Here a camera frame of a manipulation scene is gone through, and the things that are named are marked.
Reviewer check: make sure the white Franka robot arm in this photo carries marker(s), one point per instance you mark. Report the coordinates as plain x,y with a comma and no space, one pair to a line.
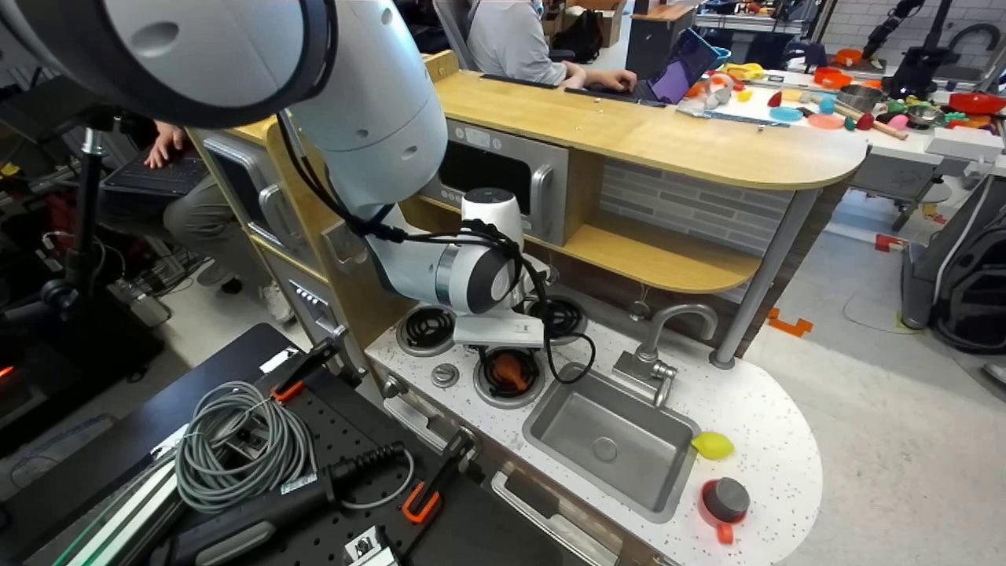
367,105

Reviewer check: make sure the orange toy object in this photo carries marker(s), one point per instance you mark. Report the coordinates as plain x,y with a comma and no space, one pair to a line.
512,371

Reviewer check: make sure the black perforated work table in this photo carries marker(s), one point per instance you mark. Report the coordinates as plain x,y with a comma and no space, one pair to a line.
136,420

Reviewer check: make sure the wooden toy kitchen unit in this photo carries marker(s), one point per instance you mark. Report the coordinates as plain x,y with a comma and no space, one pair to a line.
672,136

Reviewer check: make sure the black tripod stand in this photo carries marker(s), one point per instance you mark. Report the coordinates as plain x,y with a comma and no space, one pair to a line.
88,199

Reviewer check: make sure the orange black bar clamp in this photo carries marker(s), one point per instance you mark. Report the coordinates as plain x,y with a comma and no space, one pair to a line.
315,363
454,453

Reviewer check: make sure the purple laptop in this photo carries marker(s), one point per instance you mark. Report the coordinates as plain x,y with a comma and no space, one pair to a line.
679,67

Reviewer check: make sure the small grey stove knob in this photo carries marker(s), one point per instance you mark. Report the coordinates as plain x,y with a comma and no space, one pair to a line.
445,377

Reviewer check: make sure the orange floor bracket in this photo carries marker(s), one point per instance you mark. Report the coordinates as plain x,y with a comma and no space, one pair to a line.
787,322

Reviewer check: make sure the person in grey shirt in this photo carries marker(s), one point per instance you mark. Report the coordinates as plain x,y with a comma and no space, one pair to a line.
507,37

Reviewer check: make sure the grey toy wall phone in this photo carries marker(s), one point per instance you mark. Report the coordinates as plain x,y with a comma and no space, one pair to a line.
345,251

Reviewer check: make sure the grey toy oven door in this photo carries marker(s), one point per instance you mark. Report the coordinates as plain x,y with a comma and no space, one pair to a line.
253,194

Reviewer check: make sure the red toy pot grey lid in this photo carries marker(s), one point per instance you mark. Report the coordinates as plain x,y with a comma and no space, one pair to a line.
725,501

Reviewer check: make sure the grey toy microwave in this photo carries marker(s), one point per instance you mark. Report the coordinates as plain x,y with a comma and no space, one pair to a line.
546,189

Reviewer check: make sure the red toy bowl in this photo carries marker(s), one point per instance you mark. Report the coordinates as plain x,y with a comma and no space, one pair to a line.
975,102

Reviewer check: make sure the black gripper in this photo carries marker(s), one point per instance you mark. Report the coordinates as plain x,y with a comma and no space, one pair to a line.
512,351

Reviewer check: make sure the yellow toy lemon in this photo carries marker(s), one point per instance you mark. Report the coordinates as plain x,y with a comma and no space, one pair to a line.
712,449

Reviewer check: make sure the grey toy faucet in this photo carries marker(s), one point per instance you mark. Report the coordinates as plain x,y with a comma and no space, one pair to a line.
672,318

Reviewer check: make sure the white table with toys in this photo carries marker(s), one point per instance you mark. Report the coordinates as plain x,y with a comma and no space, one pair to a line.
946,144

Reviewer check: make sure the black toy stove burner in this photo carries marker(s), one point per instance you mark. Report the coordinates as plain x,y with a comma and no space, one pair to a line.
566,315
485,384
426,328

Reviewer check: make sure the grey toy sink basin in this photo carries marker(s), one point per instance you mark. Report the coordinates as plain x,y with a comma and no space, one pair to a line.
609,441

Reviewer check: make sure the seated person in blue shirt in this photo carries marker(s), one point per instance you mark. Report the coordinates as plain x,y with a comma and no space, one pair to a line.
201,216

